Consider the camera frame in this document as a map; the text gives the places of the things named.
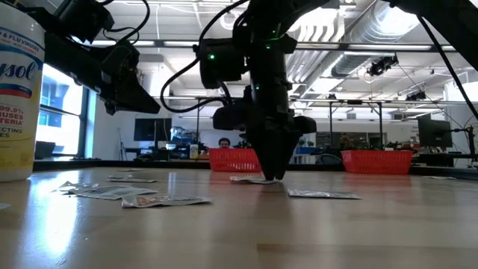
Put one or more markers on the black ceiling camera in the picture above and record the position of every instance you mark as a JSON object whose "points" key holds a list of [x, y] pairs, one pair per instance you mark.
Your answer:
{"points": [[381, 66], [416, 96]]}

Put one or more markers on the dark laptop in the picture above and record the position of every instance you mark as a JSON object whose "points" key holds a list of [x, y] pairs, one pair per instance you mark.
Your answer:
{"points": [[45, 149]]}

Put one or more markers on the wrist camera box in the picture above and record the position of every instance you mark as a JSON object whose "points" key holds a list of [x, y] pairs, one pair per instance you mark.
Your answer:
{"points": [[231, 117], [125, 60]]}

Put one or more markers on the blue bin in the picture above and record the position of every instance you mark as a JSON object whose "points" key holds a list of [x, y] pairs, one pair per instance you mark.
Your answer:
{"points": [[308, 150]]}

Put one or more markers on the red plastic basket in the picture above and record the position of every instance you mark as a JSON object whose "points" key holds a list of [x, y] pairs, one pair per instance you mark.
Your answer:
{"points": [[231, 160], [377, 162]]}

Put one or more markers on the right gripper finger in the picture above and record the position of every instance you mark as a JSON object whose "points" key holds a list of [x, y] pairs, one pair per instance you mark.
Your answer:
{"points": [[280, 153], [261, 157]]}

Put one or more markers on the white bottle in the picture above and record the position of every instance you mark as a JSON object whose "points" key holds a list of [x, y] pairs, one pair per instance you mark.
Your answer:
{"points": [[193, 152]]}

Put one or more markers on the yellow Lysol wipes canister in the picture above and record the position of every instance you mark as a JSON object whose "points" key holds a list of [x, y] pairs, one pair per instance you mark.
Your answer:
{"points": [[18, 112]]}

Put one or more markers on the black gantry frame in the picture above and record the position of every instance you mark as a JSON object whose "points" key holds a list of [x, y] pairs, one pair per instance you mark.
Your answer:
{"points": [[331, 127]]}

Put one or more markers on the person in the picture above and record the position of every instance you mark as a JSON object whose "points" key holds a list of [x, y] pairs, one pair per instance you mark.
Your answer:
{"points": [[224, 142]]}

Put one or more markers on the black monitor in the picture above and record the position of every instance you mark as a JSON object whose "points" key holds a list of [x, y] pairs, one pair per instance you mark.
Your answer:
{"points": [[153, 129]]}

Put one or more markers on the black monitor on arm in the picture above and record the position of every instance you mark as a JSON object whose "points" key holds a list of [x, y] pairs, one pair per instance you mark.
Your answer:
{"points": [[435, 132]]}

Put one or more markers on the white packet with grey print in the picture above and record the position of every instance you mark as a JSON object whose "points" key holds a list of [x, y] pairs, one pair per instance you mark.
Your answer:
{"points": [[263, 182], [130, 170], [72, 186], [112, 192], [438, 177], [323, 194], [119, 177]]}

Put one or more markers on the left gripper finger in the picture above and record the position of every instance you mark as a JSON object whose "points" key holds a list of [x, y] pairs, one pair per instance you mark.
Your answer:
{"points": [[142, 110], [136, 95]]}

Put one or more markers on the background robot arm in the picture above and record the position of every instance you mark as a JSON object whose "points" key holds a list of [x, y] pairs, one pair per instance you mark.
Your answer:
{"points": [[179, 134]]}

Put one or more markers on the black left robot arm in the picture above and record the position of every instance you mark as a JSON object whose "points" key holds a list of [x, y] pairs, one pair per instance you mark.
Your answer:
{"points": [[59, 56]]}

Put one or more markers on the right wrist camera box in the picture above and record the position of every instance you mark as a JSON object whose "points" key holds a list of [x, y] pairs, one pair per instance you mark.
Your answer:
{"points": [[231, 117]]}

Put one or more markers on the long ceiling light bar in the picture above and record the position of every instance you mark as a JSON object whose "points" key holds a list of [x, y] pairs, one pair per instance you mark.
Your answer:
{"points": [[179, 43]]}

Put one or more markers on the grey chair back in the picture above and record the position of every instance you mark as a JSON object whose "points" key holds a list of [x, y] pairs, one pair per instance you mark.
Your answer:
{"points": [[328, 159]]}

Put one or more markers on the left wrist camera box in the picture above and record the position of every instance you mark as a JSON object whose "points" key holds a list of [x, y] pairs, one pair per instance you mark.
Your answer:
{"points": [[125, 60]]}

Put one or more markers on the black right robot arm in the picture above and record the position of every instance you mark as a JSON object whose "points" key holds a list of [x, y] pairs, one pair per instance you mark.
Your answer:
{"points": [[267, 56]]}

